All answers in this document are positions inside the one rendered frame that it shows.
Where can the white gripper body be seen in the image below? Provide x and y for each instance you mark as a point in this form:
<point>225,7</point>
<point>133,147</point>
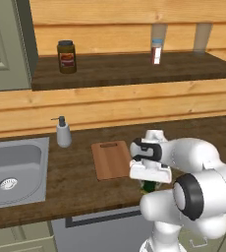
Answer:
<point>150,171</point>

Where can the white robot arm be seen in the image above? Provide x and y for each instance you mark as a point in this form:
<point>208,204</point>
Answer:
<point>197,170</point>

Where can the green sponge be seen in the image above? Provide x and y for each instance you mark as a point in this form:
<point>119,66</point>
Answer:
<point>148,186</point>

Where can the wooden cutting board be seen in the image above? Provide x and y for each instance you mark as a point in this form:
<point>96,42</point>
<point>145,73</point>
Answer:
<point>111,160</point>

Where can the grey dishwasher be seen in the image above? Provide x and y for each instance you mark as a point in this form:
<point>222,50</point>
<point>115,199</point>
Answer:
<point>101,231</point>

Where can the grey-green drawer front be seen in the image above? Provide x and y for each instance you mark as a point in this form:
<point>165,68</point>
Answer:
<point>201,241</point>

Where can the white soap dispenser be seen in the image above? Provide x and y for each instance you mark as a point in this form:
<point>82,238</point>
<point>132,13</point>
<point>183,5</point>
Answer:
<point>64,135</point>

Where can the dark wooden shelf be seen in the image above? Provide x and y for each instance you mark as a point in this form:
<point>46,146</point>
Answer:
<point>128,69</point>

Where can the spice jar with blue lid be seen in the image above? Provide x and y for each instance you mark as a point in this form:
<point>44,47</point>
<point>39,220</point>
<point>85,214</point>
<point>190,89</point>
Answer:
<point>156,52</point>

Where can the steel sink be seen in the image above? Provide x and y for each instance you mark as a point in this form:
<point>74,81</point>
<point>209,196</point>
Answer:
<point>15,172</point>

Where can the dark jar with red label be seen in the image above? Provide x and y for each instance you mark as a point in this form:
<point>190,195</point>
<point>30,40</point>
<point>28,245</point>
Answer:
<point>67,57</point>

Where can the grey-green base cupboard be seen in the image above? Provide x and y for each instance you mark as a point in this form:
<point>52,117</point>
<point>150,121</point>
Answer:
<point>20,238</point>

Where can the grey-green wall cupboard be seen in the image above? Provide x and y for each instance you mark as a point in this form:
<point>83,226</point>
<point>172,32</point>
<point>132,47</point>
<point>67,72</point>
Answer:
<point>7,44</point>

